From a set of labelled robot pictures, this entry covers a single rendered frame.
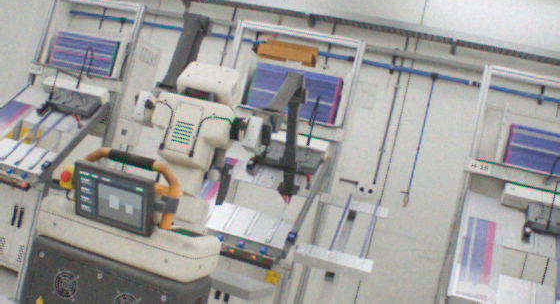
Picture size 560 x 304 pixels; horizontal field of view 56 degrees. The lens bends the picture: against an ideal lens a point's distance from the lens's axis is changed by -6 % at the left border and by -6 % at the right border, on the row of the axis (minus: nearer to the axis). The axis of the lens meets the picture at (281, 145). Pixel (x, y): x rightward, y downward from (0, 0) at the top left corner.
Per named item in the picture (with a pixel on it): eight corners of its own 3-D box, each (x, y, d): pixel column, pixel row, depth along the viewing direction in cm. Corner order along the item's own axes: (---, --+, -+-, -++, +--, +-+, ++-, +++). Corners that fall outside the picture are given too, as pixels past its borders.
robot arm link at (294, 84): (287, 63, 243) (309, 68, 240) (285, 90, 251) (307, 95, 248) (250, 115, 208) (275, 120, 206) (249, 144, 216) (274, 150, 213)
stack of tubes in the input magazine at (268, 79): (330, 124, 305) (341, 76, 306) (244, 105, 319) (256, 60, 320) (334, 127, 317) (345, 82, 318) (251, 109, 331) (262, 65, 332)
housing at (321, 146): (324, 170, 309) (325, 150, 300) (243, 150, 323) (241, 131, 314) (328, 161, 315) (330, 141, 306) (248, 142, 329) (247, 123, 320)
